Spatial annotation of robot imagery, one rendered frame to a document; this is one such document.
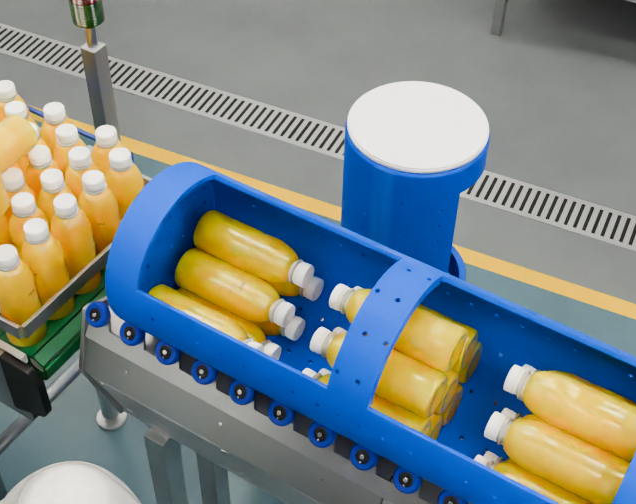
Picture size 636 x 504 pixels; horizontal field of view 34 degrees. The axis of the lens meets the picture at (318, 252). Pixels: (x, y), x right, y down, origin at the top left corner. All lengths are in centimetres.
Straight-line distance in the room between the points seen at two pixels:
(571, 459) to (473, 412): 28
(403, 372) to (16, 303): 67
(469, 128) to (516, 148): 162
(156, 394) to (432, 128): 74
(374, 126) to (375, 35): 213
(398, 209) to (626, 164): 179
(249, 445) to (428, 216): 59
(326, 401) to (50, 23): 303
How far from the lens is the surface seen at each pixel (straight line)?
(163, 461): 207
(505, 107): 383
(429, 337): 145
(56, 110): 199
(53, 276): 180
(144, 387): 180
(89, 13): 208
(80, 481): 114
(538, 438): 142
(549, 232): 336
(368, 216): 204
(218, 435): 175
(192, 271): 166
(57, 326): 187
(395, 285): 144
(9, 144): 185
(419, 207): 199
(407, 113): 205
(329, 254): 169
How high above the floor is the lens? 230
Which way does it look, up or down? 46 degrees down
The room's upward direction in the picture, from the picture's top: 1 degrees clockwise
